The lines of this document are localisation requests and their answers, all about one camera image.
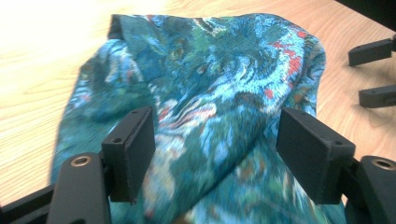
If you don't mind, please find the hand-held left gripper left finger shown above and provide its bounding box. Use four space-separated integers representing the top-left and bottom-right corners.
101 105 157 205

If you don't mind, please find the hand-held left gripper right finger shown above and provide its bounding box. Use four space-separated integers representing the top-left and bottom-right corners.
276 106 357 205

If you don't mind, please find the teal floral shirt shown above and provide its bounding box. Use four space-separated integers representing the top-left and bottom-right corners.
49 12 347 224

